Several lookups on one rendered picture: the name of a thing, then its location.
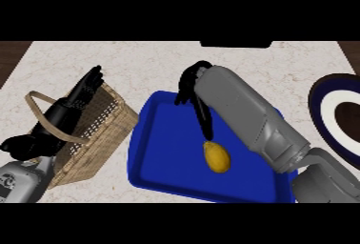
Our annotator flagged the wicker basket with handle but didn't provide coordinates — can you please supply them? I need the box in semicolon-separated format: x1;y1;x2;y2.
24;81;141;191

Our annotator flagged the yellow lemon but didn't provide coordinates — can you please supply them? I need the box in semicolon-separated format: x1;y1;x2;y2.
201;140;232;174

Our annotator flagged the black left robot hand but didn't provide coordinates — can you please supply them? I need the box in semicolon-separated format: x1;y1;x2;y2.
0;65;105;162

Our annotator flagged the dark blue and white plate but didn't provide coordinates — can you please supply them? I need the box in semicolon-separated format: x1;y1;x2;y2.
307;72;360;171

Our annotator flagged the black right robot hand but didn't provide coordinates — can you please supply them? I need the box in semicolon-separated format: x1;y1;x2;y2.
173;60;217;141

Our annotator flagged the blue tray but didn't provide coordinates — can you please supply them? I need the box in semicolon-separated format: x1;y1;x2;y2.
127;90;300;204

